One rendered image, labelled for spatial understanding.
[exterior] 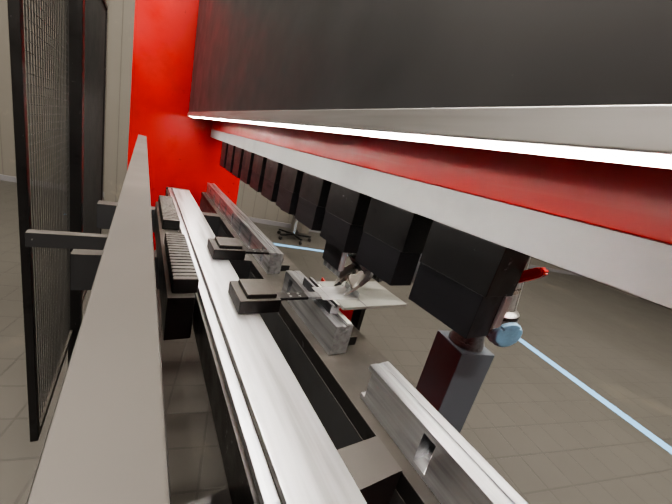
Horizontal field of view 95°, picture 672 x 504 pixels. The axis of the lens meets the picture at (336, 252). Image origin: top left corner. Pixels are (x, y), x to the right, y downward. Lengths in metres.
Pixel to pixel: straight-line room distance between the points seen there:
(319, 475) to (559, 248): 0.45
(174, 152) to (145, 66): 0.60
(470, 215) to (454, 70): 0.24
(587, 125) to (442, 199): 0.35
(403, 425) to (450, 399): 0.87
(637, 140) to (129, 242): 0.30
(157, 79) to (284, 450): 2.69
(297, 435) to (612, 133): 0.52
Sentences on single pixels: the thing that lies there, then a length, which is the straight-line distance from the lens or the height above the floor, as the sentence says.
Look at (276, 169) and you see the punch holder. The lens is 1.34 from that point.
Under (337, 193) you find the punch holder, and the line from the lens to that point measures 0.89.
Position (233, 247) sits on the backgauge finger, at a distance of 1.15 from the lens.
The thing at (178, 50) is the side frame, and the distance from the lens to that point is 2.94.
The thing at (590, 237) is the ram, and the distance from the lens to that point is 0.49.
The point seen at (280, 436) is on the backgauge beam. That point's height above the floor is 0.98.
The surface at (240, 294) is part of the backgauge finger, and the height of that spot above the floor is 1.02.
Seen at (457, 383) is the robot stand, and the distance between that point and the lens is 1.54.
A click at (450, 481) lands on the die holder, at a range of 0.70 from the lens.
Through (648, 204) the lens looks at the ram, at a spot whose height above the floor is 1.44.
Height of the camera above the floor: 1.40
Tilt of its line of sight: 16 degrees down
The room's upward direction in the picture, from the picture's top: 14 degrees clockwise
